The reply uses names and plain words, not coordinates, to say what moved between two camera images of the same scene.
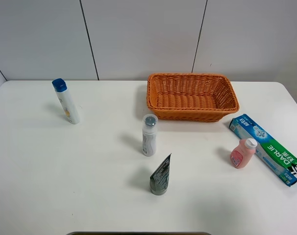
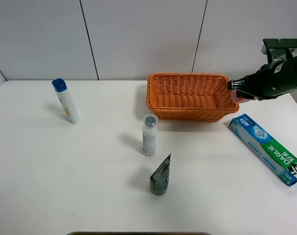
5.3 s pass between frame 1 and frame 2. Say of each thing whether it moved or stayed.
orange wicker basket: stayed
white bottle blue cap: stayed
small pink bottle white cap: moved
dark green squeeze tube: stayed
